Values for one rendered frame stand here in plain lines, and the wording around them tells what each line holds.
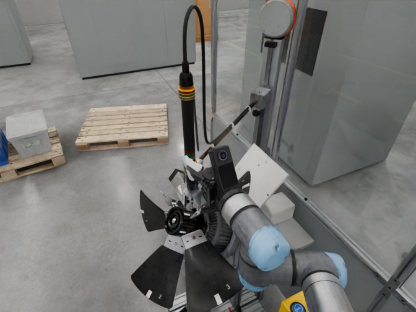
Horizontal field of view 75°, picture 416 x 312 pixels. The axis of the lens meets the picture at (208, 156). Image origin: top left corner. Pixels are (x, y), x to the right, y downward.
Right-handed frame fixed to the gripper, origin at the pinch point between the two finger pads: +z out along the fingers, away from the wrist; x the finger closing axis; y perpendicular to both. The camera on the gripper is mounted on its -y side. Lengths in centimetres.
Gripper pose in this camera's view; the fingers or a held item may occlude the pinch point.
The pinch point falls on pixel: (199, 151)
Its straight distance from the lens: 74.7
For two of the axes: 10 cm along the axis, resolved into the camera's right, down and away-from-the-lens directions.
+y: 0.2, 8.1, 5.9
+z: -4.3, -5.3, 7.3
